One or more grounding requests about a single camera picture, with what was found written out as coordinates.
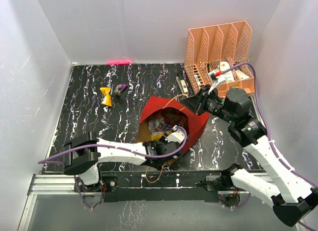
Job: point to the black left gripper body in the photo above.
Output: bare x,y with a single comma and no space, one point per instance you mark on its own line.
162,141

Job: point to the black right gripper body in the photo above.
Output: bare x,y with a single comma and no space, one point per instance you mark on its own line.
215,106

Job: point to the silver snack wrapper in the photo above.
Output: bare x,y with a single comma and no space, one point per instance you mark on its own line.
155,124

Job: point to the red brown paper bag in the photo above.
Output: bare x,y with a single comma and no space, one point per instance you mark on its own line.
153,107

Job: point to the yellow snack packet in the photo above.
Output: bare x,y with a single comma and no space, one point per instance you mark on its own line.
107,100

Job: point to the purple M&M's packet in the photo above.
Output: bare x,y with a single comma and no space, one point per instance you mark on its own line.
119,88

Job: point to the brown M&M's packet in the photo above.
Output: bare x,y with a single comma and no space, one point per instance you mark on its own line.
164,128

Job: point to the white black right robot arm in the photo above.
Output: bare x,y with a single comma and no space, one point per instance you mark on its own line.
290,197

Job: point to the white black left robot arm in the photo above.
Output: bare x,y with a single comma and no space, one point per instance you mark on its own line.
88,150

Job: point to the red snack packet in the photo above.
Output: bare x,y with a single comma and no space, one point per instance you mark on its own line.
174,117

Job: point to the green white tube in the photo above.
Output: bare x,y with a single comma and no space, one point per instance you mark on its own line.
198,79

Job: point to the beige black stapler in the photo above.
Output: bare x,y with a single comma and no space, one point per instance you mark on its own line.
181,82

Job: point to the peach plastic file organizer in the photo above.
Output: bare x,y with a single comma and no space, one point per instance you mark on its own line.
209,47

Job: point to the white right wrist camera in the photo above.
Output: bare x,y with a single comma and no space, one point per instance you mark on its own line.
217,78

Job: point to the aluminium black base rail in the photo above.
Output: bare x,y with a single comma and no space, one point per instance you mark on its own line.
140,200

